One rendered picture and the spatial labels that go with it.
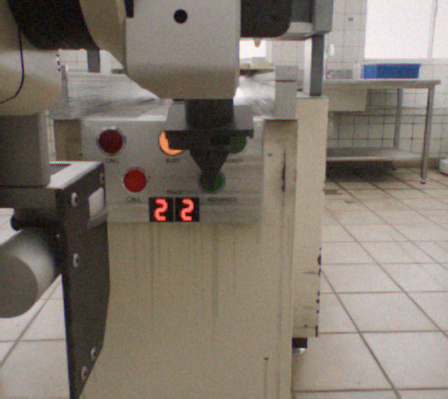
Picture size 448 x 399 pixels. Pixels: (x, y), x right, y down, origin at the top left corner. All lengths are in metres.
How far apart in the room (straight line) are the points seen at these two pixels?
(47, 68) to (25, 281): 0.13
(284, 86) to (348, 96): 3.45
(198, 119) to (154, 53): 0.31
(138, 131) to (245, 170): 0.15
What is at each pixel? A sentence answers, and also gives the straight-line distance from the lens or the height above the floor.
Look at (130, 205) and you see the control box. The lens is 0.62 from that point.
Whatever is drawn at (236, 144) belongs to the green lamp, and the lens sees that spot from 0.58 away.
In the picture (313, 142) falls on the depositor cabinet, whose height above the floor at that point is 0.71.
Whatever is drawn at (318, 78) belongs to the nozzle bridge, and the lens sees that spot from 1.43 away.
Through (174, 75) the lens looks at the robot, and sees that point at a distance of 0.20.
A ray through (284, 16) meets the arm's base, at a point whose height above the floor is 0.93.
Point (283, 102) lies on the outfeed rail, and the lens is 0.58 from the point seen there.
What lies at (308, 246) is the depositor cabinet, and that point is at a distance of 1.42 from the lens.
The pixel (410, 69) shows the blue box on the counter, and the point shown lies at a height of 0.97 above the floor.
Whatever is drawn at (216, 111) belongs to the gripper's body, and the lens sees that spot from 0.50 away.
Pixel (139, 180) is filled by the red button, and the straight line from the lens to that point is 0.60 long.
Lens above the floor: 0.89
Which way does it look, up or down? 11 degrees down
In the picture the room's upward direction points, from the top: straight up
